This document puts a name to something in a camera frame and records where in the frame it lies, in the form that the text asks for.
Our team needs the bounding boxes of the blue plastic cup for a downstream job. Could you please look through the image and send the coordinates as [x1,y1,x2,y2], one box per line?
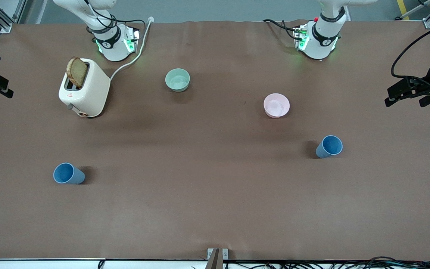
[53,163,85,185]
[315,135,343,159]

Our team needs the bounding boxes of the tangled black floor cables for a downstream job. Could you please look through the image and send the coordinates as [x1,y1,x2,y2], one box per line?
[224,256,430,269]

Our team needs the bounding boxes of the pink bowl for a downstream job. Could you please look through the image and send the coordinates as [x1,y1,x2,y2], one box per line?
[263,93,290,118]

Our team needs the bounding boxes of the black right arm base cable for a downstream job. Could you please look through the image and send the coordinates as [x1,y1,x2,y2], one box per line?
[116,19,146,30]

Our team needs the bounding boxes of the white toaster power cable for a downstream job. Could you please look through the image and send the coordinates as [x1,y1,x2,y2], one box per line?
[109,16,154,81]

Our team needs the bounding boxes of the cream white toaster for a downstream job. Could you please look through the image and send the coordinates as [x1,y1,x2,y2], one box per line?
[58,58,111,118]

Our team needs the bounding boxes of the brown bread slice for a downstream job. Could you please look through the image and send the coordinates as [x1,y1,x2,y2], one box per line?
[66,56,88,89]

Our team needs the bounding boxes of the mint green bowl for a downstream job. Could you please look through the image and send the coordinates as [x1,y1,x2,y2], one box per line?
[165,68,191,92]

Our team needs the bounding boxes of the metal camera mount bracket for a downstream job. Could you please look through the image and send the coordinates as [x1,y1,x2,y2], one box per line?
[207,248,228,269]

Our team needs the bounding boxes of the black left arm base cable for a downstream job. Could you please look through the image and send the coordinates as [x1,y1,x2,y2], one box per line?
[263,19,297,40]

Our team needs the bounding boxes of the black arm base cable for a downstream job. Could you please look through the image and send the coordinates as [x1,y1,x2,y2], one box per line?
[116,19,146,30]
[263,19,297,40]

